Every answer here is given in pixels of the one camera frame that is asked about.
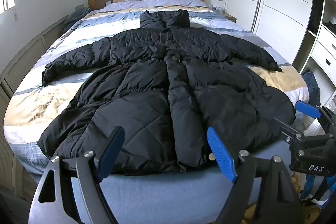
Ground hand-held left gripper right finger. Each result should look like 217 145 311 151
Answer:
207 126 302 224

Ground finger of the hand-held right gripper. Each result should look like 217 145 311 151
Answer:
274 118 303 142
294 100 336 135

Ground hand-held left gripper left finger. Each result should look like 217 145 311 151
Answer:
28 126 125 224

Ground black puffer coat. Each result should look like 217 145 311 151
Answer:
37 9 296 174

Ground blue jeans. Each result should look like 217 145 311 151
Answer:
301 70 320 104

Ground blue and white bag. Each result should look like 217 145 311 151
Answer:
299 174 332 207

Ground white shelf unit with drawers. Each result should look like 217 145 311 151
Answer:
299 0 336 106

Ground blue bed sheet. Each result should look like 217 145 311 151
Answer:
34 145 302 224

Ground yellow cloth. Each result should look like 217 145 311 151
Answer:
240 202 264 224

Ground striped duvet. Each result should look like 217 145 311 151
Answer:
5 0 310 177

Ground dark blue blanket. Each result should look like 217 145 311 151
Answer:
62 7 92 31

